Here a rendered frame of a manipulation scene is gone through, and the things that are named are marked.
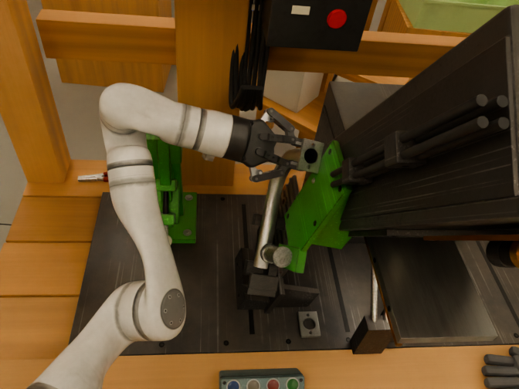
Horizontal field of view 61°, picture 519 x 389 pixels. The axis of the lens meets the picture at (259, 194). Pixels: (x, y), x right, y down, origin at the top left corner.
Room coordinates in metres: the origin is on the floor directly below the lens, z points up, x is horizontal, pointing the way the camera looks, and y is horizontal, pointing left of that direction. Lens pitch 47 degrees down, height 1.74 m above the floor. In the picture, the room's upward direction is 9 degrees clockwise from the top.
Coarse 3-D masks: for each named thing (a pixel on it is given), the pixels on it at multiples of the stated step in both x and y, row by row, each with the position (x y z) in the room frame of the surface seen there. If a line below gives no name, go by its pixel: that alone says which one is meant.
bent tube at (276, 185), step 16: (304, 144) 0.59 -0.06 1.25; (320, 144) 0.60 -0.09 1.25; (288, 160) 0.63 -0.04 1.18; (304, 160) 0.58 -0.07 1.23; (320, 160) 0.59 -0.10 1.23; (272, 192) 0.62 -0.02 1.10; (272, 208) 0.59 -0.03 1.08; (272, 224) 0.57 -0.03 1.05; (272, 240) 0.55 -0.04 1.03; (256, 256) 0.52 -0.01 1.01
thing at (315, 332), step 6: (300, 312) 0.47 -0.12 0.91; (306, 312) 0.47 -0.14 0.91; (312, 312) 0.47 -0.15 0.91; (300, 318) 0.45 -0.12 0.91; (306, 318) 0.46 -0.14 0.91; (312, 318) 0.46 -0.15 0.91; (300, 324) 0.44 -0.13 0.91; (318, 324) 0.45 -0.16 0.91; (300, 330) 0.43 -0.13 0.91; (306, 330) 0.43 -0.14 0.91; (312, 330) 0.43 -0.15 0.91; (318, 330) 0.43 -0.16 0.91; (306, 336) 0.42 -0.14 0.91; (312, 336) 0.42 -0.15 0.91; (318, 336) 0.42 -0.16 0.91
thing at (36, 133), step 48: (0, 0) 0.74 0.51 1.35; (192, 0) 0.80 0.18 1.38; (240, 0) 0.82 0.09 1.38; (0, 48) 0.74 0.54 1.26; (192, 48) 0.80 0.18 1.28; (240, 48) 0.82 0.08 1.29; (0, 96) 0.73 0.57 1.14; (48, 96) 0.80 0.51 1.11; (192, 96) 0.80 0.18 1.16; (48, 144) 0.74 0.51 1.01
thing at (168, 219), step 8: (176, 184) 0.65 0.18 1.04; (160, 192) 0.64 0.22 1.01; (176, 192) 0.65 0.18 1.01; (160, 200) 0.63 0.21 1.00; (176, 200) 0.64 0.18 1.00; (160, 208) 0.62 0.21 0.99; (168, 208) 0.62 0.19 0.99; (176, 208) 0.63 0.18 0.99; (168, 216) 0.59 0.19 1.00; (176, 216) 0.62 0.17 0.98; (168, 224) 0.58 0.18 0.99
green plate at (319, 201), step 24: (336, 144) 0.58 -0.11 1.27; (336, 168) 0.54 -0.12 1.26; (312, 192) 0.55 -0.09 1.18; (336, 192) 0.50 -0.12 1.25; (288, 216) 0.57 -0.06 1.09; (312, 216) 0.51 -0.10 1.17; (336, 216) 0.49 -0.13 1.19; (288, 240) 0.52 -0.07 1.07; (312, 240) 0.48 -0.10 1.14; (336, 240) 0.50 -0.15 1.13
